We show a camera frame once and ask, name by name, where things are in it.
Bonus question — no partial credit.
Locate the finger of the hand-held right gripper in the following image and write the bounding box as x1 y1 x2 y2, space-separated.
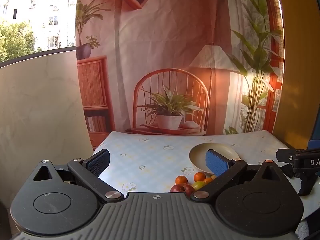
276 149 309 162
280 165 317 196

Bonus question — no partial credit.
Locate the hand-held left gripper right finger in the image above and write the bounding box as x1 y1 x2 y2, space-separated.
190 149 288 202

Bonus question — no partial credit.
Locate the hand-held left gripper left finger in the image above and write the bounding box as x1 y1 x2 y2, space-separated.
31 149 125 204

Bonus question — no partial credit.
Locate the beige round plate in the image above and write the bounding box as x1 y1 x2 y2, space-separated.
189 142 240 175

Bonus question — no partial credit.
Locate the bright red apple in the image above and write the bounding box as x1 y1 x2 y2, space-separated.
170 183 195 196

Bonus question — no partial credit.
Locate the floral checked tablecloth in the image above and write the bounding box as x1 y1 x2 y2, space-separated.
93 130 320 240

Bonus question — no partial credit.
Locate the yellow-brown board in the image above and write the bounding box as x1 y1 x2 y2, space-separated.
274 0 320 150

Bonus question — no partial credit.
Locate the printed room scene backdrop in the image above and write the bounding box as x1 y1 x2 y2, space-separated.
75 0 284 150

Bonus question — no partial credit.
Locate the window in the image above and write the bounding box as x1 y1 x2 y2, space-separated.
0 0 79 63

